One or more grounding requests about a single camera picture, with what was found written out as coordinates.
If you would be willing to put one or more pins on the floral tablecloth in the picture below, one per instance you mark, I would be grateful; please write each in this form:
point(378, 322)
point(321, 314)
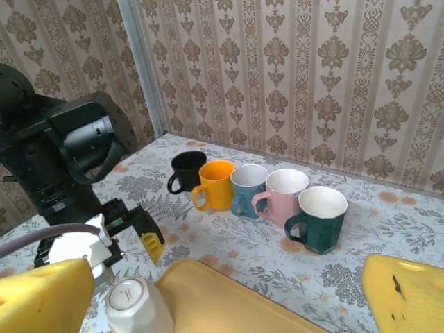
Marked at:
point(243, 243)

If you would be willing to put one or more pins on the blue mug white interior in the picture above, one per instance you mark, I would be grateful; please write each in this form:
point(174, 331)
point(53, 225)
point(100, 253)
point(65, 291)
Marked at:
point(248, 192)

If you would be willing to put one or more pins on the orange-yellow mug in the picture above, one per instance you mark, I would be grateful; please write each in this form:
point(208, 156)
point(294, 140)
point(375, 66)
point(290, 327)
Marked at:
point(218, 187)

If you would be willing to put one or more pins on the pink faceted mug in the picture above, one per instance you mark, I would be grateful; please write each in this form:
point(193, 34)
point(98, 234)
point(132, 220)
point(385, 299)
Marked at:
point(284, 204)

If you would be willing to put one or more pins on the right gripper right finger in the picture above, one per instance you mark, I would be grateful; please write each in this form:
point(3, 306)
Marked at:
point(412, 298)

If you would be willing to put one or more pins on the orange plastic tray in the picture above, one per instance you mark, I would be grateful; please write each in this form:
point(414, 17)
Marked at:
point(225, 298)

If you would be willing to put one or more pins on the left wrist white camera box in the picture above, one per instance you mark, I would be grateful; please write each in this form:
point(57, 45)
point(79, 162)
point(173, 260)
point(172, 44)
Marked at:
point(79, 243)

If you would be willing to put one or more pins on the aluminium corner post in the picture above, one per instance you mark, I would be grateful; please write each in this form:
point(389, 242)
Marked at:
point(142, 69)

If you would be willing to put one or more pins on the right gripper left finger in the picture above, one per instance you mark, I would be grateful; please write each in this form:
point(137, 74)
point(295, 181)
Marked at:
point(38, 298)

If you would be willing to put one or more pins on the dark green faceted mug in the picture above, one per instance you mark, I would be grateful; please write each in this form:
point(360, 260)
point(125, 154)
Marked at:
point(322, 225)

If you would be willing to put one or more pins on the white faceted mug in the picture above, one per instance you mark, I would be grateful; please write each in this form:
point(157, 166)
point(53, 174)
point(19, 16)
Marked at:
point(138, 308)

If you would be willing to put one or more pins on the black mug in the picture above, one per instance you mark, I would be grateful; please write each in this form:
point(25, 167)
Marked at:
point(190, 171)

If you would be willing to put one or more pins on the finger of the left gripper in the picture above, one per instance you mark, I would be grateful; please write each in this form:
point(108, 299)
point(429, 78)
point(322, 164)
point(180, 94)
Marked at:
point(145, 225)

